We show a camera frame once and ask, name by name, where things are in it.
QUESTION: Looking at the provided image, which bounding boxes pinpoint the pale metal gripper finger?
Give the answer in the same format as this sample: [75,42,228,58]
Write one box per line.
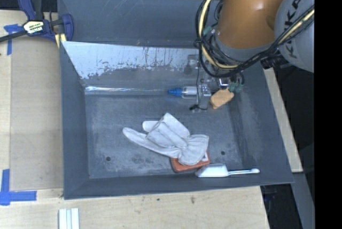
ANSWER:
[198,84,212,112]
[186,53,204,75]

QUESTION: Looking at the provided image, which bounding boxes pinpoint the orange foam toy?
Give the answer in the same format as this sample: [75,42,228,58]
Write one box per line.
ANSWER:
[209,88,235,110]

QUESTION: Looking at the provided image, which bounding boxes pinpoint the clear tube with blue cap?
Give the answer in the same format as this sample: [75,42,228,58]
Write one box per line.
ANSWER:
[84,85,200,100]

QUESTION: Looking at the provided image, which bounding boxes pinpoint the white work glove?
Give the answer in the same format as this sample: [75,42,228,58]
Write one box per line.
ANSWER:
[122,112,209,166]

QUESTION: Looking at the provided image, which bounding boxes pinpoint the grey metal bin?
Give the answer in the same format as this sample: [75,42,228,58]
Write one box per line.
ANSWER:
[56,0,294,200]

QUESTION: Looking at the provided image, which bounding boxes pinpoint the red-brown flat block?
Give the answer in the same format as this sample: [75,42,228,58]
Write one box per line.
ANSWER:
[169,151,211,173]

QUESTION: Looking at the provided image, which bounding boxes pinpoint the white plastic scoop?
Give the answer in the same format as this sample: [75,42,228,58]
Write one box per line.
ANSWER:
[194,163,260,178]

